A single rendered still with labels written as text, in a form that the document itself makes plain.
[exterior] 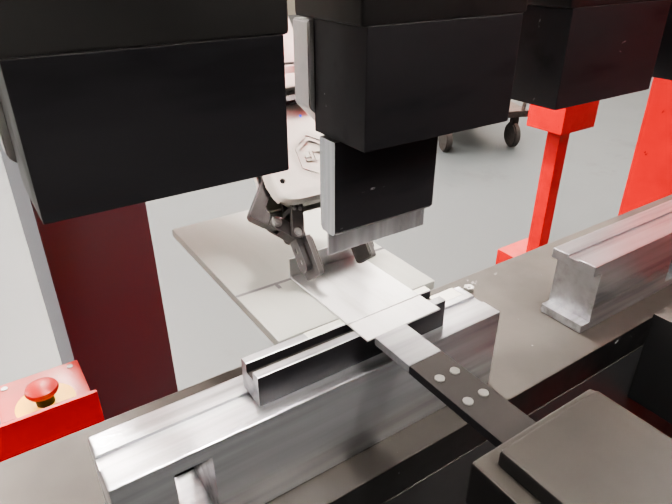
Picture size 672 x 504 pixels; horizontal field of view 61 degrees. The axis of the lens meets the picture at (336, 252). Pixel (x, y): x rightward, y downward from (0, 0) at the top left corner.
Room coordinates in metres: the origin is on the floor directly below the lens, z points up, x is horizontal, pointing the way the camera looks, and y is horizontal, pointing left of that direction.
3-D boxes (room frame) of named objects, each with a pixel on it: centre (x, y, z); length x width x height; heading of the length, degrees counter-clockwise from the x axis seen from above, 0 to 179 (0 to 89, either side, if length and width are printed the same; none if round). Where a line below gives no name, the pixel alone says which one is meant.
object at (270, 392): (0.41, -0.01, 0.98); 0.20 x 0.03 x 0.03; 124
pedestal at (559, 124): (2.16, -0.86, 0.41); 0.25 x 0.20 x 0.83; 34
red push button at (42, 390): (0.55, 0.37, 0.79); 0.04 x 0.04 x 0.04
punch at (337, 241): (0.43, -0.04, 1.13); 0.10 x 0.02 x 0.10; 124
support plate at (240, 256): (0.55, 0.05, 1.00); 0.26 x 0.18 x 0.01; 34
